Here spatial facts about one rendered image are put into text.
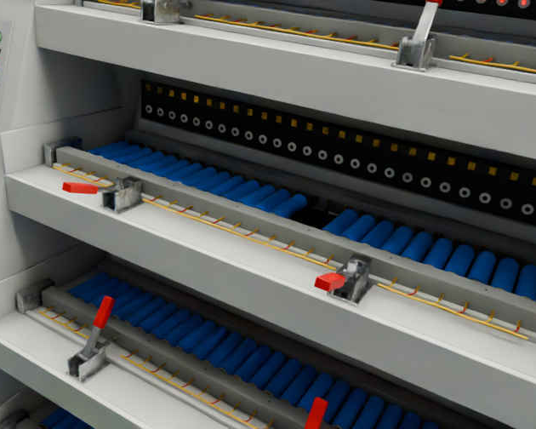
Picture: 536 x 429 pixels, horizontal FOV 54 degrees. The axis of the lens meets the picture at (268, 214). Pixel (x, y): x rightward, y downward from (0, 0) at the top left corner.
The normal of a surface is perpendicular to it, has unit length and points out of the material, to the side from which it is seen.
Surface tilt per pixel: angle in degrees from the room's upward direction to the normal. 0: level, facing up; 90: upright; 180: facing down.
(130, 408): 18
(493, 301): 108
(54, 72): 90
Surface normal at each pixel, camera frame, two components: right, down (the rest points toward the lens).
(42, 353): 0.10, -0.90
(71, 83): 0.86, 0.29
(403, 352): -0.50, 0.32
